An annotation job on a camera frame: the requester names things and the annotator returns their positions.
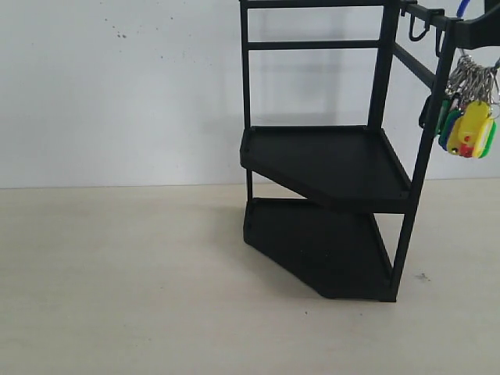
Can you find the key ring with coloured tags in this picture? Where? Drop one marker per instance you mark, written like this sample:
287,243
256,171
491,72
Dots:
472,82

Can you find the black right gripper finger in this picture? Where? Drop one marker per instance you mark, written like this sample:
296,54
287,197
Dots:
480,32

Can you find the yellow key tag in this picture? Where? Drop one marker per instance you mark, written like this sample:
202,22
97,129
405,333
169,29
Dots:
476,113

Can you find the black two-tier corner shelf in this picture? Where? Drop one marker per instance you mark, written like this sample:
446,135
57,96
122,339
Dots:
333,205

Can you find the black key tag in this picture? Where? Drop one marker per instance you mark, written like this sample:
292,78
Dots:
423,114

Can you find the blue key tag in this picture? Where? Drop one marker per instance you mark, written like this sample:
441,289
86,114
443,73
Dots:
449,137

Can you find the red block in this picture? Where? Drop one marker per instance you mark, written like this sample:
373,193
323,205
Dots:
466,151

